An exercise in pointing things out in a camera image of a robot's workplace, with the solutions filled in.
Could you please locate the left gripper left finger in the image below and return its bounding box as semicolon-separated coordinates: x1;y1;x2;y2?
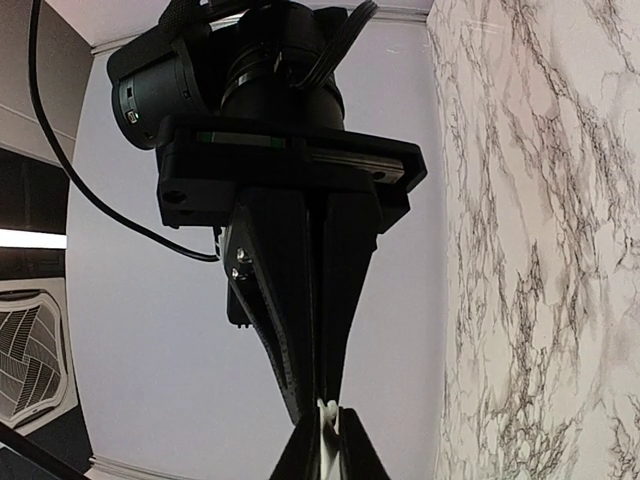
269;409;321;480

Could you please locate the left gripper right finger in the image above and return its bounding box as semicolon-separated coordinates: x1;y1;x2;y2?
338;407;390;480

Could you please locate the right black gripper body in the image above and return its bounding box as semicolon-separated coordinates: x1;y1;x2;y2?
155;114;427;250

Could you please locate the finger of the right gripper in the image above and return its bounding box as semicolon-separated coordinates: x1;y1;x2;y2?
223;189;315;424
312;193;381;402

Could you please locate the white battery compartment cover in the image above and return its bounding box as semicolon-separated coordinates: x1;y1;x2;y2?
317;398;340;480

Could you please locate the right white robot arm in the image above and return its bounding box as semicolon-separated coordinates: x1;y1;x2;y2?
107;1;427;422

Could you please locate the ceiling air vent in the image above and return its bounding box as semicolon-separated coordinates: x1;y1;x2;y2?
1;289;78;436

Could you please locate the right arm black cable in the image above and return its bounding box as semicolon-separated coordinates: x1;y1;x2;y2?
27;0;221;264

